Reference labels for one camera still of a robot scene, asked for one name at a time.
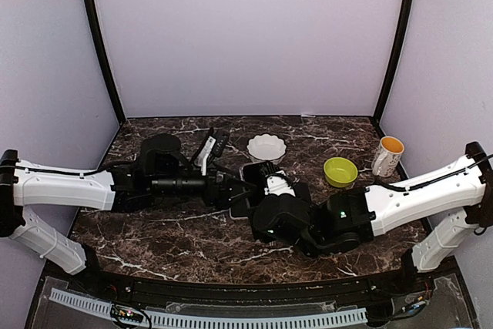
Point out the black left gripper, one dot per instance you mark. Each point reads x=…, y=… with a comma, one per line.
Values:
x=223, y=199

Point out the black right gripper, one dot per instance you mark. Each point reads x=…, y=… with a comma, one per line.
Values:
x=256, y=235

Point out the black smartphone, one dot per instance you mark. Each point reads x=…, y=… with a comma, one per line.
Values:
x=256, y=174

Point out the pink phone case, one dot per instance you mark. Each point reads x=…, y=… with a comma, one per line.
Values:
x=241, y=210

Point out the black phone case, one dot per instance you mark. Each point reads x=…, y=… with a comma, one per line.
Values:
x=302, y=191

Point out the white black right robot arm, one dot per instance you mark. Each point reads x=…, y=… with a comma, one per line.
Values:
x=281, y=209

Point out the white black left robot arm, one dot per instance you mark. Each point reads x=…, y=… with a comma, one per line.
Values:
x=122, y=186

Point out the white scalloped bowl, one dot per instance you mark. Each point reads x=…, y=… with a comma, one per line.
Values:
x=266, y=147

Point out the green bowl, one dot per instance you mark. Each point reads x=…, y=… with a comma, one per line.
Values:
x=340, y=172

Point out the white mug yellow inside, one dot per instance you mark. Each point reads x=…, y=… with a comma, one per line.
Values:
x=387, y=157

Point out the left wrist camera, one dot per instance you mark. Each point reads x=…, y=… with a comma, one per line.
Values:
x=211, y=147

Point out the black front table rail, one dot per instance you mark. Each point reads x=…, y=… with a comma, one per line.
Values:
x=142, y=292

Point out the white slotted cable duct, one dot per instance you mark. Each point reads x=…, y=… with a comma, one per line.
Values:
x=203, y=316

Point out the black left corner post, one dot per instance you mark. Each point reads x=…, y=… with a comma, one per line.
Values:
x=103, y=60

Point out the black corner post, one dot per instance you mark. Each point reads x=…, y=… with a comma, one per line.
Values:
x=394, y=58
x=103, y=60

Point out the black right corner post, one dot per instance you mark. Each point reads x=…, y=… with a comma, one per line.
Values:
x=394, y=58

